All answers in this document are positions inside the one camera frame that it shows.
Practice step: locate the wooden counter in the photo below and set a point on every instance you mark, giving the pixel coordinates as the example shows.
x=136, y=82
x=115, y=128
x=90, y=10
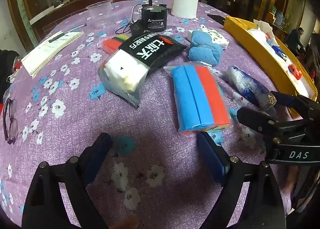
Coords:
x=82, y=2

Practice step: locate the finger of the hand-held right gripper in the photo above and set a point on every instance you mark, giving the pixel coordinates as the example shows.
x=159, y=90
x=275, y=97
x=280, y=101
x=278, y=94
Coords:
x=252, y=117
x=285, y=99

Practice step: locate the dark jacket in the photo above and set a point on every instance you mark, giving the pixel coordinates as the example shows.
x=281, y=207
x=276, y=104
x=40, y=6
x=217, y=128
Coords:
x=6, y=69

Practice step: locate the purple frame eyeglasses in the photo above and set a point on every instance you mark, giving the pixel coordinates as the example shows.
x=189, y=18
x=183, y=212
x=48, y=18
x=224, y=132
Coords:
x=11, y=129

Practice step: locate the black and silver pen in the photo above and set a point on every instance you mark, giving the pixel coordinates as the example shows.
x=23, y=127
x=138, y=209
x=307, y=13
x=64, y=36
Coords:
x=75, y=28

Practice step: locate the white plastic bag red print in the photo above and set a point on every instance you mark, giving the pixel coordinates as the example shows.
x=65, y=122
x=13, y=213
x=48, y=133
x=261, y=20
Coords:
x=260, y=35

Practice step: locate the white printed tissue packet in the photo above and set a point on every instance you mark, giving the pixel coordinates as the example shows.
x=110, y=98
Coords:
x=221, y=40

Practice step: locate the black electric motor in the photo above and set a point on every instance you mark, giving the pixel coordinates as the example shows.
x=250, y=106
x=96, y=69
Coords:
x=152, y=19

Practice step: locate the purple floral tablecloth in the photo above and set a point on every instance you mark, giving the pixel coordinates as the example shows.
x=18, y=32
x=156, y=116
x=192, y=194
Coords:
x=162, y=159

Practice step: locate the light blue towel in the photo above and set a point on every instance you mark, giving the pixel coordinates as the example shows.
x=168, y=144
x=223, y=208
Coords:
x=202, y=51

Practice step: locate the white paper notepad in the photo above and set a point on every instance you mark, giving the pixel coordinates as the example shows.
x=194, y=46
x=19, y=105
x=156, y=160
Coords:
x=47, y=54

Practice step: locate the small blue and white bag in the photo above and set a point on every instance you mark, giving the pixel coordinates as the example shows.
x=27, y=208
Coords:
x=277, y=51

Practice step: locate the white plastic jar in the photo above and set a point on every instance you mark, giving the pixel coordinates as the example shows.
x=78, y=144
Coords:
x=185, y=4

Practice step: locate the blue and orange cloth pack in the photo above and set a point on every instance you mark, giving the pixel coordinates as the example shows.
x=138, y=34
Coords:
x=197, y=94

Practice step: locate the black phone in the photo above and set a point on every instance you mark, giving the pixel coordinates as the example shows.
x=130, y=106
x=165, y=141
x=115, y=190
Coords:
x=217, y=20

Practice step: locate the blue and white plastic bag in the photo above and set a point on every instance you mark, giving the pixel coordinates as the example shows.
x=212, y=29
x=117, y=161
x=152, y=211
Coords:
x=246, y=84

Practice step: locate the clear plastic cup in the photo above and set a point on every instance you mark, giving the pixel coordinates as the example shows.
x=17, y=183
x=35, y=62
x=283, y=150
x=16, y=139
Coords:
x=98, y=12

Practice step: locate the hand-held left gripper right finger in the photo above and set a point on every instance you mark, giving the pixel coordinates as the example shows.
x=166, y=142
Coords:
x=212, y=154

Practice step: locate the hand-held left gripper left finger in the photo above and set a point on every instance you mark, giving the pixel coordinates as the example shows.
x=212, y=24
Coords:
x=98, y=156

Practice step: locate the black label cotton pad bag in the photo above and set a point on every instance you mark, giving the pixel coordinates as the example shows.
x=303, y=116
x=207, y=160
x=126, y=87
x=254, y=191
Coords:
x=150, y=51

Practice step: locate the red yellow green cloth pack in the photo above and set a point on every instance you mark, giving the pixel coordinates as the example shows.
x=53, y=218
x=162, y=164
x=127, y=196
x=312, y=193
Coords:
x=111, y=44

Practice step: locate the yellow cardboard box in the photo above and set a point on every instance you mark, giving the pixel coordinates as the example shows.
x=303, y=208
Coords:
x=240, y=31

